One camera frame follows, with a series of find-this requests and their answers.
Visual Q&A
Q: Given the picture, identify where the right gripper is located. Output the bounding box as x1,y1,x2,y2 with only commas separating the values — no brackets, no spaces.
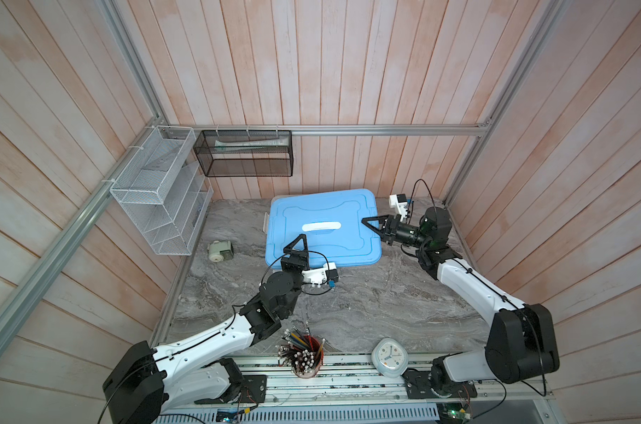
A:
363,217,429,253

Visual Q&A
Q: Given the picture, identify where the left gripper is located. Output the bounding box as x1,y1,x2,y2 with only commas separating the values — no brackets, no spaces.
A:
280,233,310,316

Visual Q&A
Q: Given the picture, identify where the blue plastic bin lid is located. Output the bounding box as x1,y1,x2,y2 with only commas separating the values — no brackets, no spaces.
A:
265,189,382,269

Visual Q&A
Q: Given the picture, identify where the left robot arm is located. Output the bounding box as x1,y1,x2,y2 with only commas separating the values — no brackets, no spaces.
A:
102,233,311,423

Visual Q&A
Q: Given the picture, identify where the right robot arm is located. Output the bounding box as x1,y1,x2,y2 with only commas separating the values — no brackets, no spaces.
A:
362,206,560,398

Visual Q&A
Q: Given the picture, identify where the white plastic storage bin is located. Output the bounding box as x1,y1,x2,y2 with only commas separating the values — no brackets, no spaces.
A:
262,212,270,234

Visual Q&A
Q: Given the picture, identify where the green white pencil sharpener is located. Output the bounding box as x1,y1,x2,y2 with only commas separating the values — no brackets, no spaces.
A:
208,240,234,263

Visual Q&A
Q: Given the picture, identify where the red cup of pencils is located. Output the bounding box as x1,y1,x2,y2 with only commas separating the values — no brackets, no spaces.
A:
278,329,326,379

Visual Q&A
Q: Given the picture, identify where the white alarm clock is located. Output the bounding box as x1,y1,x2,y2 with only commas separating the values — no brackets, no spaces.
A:
371,337,409,378

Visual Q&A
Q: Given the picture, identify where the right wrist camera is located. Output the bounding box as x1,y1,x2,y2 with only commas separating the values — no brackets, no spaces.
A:
389,194,410,223

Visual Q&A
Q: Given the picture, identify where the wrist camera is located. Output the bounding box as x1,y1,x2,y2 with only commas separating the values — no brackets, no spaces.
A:
302,263,339,288
389,194,410,223

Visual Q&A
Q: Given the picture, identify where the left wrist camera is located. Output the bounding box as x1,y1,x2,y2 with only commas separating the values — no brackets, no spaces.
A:
302,263,339,288

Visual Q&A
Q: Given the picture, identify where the black wire mesh basket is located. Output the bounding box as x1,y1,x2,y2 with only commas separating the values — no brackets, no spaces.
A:
193,130,294,178

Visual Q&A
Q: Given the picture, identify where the white wire mesh shelf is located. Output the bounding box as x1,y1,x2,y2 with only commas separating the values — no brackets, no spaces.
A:
111,125,214,256

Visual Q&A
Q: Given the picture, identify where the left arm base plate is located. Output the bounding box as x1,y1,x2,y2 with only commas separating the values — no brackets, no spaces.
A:
194,374,267,405

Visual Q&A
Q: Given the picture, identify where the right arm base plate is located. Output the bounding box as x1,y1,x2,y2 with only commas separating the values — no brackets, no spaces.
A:
402,369,478,399

